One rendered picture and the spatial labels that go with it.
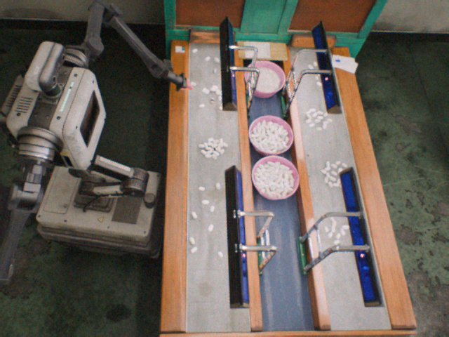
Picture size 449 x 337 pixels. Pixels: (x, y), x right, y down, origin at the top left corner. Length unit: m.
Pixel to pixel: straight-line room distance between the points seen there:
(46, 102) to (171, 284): 1.00
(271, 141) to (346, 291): 0.92
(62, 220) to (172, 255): 0.77
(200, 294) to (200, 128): 0.95
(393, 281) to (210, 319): 0.93
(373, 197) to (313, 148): 0.43
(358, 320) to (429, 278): 1.21
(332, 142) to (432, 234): 1.26
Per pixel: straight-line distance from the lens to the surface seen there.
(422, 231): 3.36
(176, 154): 2.21
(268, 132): 2.38
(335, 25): 2.83
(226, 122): 2.37
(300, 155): 2.32
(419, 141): 3.75
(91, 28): 2.04
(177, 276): 1.97
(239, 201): 1.75
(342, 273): 2.16
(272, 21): 2.70
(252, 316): 1.97
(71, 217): 2.45
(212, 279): 2.00
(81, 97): 1.62
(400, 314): 2.21
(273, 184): 2.22
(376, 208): 2.33
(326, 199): 2.27
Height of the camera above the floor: 2.69
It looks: 61 degrees down
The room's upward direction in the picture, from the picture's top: 10 degrees clockwise
